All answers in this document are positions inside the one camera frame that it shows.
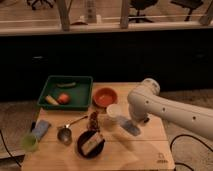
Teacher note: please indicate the blue-grey towel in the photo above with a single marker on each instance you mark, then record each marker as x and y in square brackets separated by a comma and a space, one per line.
[128, 125]

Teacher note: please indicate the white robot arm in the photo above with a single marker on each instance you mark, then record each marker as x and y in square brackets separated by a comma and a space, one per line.
[144, 99]

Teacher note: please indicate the red bowl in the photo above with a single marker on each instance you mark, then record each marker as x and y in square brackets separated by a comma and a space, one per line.
[104, 97]

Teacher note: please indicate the black bowl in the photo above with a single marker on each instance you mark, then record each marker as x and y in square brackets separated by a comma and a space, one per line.
[83, 138]

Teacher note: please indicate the white cup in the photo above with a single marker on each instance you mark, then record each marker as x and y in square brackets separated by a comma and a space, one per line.
[113, 111]

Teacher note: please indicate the green cucumber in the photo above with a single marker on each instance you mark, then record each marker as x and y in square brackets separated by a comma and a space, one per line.
[66, 85]

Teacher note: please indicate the brown grape bunch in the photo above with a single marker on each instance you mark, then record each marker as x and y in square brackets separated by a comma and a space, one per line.
[93, 124]

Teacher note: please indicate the red tomato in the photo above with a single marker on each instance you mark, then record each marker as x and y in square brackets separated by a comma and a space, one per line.
[63, 98]

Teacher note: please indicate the green plastic tray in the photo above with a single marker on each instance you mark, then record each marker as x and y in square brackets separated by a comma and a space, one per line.
[80, 94]

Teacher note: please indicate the tan sponge block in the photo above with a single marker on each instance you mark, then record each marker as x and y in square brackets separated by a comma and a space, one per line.
[91, 143]

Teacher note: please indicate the yellow corn piece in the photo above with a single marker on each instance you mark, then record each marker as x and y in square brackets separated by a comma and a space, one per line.
[51, 100]

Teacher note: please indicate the metal ladle spoon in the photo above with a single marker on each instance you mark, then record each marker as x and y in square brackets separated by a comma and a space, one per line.
[64, 134]

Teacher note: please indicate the blue folded cloth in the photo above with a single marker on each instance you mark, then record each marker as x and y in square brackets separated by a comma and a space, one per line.
[41, 129]

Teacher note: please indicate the black office chair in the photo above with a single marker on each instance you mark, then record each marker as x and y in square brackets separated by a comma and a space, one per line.
[32, 3]
[139, 5]

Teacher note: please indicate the green plastic cup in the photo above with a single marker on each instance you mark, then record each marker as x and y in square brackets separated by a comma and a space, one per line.
[29, 143]

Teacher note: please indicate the black office chair left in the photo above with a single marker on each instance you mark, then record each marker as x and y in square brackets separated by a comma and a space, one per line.
[32, 3]

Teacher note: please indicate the wooden post middle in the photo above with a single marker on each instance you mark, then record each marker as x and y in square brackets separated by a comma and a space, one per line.
[124, 19]

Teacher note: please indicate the wooden post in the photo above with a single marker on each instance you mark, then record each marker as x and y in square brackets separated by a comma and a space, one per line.
[124, 19]
[63, 12]

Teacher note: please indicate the wooden post left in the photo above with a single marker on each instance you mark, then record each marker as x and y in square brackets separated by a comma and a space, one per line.
[63, 12]

